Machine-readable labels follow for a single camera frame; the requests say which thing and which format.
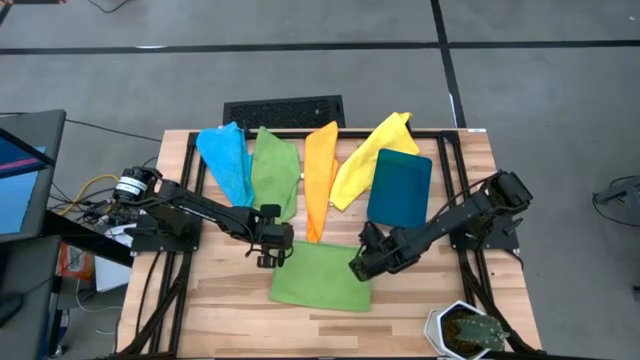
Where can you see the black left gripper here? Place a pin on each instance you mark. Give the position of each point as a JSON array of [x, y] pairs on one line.
[[272, 234]]

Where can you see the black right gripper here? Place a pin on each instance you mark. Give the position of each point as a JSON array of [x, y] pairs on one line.
[[392, 247]]

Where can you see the green microfiber towel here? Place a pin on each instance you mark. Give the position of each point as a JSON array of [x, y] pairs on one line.
[[275, 170], [320, 280]]

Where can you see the teal plastic bin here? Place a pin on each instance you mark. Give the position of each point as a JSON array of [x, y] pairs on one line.
[[400, 187]]

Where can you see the orange microfiber towel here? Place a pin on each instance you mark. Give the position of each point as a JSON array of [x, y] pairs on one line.
[[320, 180]]

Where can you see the yellow microfiber towel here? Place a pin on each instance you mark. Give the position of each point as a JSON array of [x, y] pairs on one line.
[[370, 155]]

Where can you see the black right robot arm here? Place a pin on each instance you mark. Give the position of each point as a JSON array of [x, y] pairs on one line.
[[465, 210]]

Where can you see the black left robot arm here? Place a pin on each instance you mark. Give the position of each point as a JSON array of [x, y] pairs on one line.
[[200, 205]]

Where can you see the blue microfiber towel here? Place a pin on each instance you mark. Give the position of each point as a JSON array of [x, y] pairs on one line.
[[225, 160]]

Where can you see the white hexagonal plant pot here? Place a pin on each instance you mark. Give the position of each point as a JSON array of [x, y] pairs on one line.
[[432, 325]]

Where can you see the green cactus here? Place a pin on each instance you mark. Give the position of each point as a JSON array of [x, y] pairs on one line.
[[480, 332]]

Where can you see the white power strip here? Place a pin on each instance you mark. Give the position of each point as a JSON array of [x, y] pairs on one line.
[[117, 232]]

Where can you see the orange cardboard box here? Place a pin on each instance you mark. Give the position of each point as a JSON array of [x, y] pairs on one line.
[[75, 260]]

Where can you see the dark side desk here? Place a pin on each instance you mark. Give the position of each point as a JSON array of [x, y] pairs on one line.
[[25, 280]]

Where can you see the computer monitor with blue screen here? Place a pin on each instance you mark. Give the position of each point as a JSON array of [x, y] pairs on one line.
[[20, 195]]

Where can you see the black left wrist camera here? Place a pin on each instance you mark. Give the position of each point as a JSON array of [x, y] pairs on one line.
[[270, 210]]

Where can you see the black aluminium table frame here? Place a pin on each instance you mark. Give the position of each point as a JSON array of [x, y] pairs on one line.
[[350, 134]]

